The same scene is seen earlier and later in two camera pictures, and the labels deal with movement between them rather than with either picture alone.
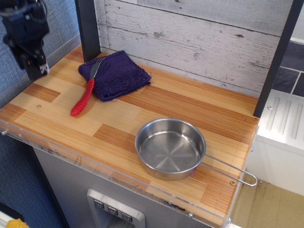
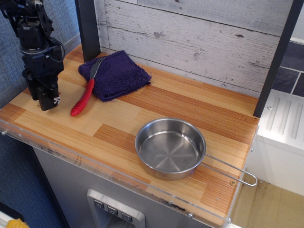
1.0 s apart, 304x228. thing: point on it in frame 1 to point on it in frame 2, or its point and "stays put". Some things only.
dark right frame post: [278, 60] stays put
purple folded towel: [118, 74] stays put
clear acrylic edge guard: [110, 172] stays put
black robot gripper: [26, 24] to [41, 71]
